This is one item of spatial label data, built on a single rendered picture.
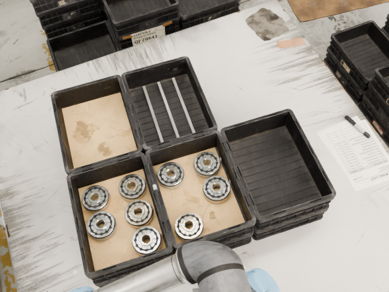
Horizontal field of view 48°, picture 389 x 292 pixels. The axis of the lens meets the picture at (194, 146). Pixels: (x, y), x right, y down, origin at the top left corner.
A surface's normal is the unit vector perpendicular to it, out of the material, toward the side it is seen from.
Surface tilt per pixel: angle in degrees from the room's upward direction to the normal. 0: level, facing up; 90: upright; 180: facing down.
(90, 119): 0
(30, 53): 0
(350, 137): 0
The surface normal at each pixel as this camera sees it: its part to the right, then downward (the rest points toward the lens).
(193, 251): -0.48, -0.65
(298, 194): -0.04, -0.51
